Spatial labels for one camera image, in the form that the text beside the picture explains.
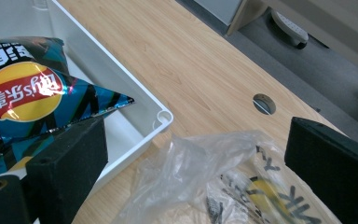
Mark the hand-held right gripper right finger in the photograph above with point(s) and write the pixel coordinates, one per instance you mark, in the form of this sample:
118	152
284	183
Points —
332	168

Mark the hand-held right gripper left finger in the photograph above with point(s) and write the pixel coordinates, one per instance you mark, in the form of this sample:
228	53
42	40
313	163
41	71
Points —
65	168

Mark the black and blue chip bag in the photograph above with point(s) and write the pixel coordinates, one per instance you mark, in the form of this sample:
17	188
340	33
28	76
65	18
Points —
28	93

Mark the white plastic box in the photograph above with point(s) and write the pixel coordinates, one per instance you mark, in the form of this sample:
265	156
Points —
115	87

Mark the clear plastic bag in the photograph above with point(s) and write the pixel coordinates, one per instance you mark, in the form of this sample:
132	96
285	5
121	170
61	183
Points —
180	180

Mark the grey chair base leg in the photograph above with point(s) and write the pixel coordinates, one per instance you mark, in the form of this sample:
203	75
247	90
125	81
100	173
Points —
290	28

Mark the wooden furniture panel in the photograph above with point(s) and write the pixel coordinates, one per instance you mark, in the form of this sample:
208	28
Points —
245	15

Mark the grey cabinet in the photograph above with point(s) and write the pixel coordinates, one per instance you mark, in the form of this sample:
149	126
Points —
220	9

